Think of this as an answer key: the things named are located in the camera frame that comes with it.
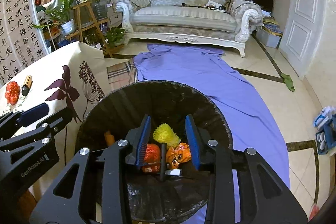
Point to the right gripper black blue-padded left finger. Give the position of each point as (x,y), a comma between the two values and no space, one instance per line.
(95,175)

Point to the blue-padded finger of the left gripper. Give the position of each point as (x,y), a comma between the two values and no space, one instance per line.
(12,122)

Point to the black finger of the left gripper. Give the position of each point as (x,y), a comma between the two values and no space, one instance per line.
(58,120)

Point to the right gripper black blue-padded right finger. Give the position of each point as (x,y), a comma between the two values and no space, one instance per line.
(243,186)

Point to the red honeycomb paper ball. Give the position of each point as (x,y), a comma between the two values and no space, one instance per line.
(152,159)

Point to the yellow honeycomb paper ball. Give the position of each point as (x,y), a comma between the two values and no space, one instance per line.
(166,135)

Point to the orange plastic bag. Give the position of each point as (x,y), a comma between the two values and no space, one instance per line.
(176,155)

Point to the red tube black cap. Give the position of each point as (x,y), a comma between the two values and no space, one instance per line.
(109,138)

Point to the white and cyan tube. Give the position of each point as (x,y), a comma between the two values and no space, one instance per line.
(173,172)

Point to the black trash bin with liner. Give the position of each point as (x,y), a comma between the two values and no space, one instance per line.
(177,198)

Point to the red crumpled plastic bag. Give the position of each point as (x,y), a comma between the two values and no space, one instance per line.
(12,92)

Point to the gold tube black cap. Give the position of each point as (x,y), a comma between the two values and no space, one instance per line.
(27,85)

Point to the floral cream tablecloth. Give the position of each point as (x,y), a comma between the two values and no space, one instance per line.
(75,76)

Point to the plaid cloth on floor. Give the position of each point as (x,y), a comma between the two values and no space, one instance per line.
(122,74)

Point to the purple cloth on floor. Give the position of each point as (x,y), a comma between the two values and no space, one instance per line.
(248,117)

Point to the calligraphy folding screen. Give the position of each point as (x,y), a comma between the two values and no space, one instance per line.
(21,43)

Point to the blue white shoes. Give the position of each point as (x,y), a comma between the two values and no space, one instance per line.
(324,123)

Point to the wooden plant stand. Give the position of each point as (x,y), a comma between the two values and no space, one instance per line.
(95,24)

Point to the white potted green plant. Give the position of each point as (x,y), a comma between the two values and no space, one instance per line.
(61,16)

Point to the green cloth on floor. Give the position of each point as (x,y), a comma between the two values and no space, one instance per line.
(288,82)

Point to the grey storage box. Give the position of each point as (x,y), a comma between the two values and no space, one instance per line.
(269,33)

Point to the ornate white grey sofa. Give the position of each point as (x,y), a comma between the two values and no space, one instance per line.
(225,23)

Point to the white panel door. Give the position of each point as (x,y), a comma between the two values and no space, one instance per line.
(302,33)

